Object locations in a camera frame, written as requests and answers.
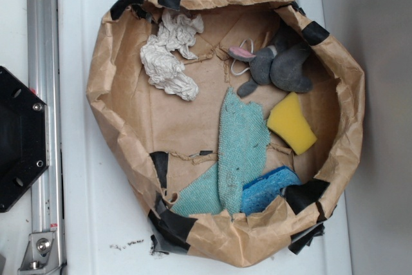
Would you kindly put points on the crumpled white paper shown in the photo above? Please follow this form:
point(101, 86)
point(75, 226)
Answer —
point(165, 71)

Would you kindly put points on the brown paper bag bin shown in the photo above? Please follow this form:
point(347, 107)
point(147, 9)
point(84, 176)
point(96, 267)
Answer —
point(164, 143)

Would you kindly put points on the teal microfibre cloth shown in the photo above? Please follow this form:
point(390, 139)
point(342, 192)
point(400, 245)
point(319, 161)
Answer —
point(242, 145)

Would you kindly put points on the yellow sponge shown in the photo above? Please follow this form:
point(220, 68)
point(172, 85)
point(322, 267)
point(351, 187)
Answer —
point(286, 120)

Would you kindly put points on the blue sponge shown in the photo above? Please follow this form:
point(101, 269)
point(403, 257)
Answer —
point(259, 193)

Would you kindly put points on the grey plush bunny toy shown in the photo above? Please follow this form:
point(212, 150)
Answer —
point(279, 63)

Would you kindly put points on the aluminium extrusion rail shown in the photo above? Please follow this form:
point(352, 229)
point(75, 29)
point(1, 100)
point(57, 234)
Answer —
point(43, 77)

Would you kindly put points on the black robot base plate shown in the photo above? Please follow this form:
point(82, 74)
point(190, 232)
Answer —
point(23, 139)

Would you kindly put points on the metal corner bracket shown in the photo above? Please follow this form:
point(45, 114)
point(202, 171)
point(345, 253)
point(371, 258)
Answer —
point(41, 255)

